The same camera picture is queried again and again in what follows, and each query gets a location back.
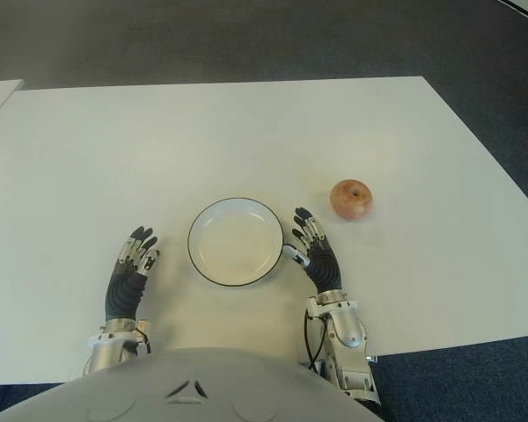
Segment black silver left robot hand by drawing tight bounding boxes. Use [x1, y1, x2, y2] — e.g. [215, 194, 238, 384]
[104, 225, 161, 322]

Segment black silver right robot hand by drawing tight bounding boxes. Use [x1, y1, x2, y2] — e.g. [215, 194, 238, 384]
[282, 206, 343, 295]

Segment red yellow apple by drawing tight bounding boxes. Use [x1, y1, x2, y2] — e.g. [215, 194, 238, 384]
[330, 178, 374, 222]

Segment white plate with black rim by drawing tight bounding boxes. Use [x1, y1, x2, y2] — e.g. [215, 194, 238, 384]
[187, 197, 286, 289]

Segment grey robot torso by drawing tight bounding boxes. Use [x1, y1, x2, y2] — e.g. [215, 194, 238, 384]
[0, 346, 397, 422]

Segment black cable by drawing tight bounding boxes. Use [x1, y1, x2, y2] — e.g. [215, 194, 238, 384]
[303, 307, 327, 367]

